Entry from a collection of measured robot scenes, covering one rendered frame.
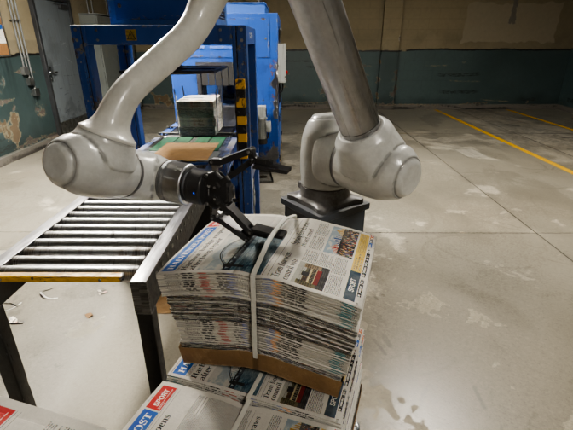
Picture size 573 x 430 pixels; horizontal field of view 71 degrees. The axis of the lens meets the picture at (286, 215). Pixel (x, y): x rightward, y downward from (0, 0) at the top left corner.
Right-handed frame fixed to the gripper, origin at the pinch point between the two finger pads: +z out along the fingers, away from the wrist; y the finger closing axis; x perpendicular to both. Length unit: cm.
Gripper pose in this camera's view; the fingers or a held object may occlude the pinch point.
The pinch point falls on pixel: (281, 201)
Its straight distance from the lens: 80.5
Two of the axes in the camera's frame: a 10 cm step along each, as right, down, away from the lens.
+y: -0.6, 9.1, 4.2
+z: 9.5, 1.9, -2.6
